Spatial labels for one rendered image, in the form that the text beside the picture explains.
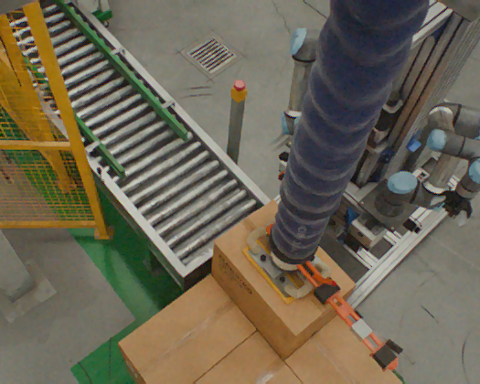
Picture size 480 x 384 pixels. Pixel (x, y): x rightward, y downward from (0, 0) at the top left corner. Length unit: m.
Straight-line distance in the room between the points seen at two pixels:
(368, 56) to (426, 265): 2.74
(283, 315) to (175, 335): 0.65
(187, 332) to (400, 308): 1.49
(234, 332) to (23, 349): 1.32
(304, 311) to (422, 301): 1.40
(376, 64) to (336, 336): 1.89
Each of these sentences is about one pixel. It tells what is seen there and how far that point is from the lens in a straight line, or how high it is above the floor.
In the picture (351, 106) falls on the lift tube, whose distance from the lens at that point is 1.60.
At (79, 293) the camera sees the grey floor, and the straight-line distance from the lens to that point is 3.75.
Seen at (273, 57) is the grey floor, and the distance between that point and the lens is 4.86.
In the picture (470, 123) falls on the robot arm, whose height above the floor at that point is 1.64.
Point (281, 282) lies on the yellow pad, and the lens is 2.66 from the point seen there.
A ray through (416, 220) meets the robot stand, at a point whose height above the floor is 0.96.
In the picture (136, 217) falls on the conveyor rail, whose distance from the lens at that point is 3.24.
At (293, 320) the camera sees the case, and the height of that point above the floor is 0.94.
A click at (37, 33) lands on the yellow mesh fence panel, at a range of 2.46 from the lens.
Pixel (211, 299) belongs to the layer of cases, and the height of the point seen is 0.54.
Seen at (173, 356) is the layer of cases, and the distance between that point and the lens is 2.99.
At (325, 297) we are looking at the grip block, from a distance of 2.56.
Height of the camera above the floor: 3.43
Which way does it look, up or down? 59 degrees down
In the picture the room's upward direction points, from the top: 8 degrees clockwise
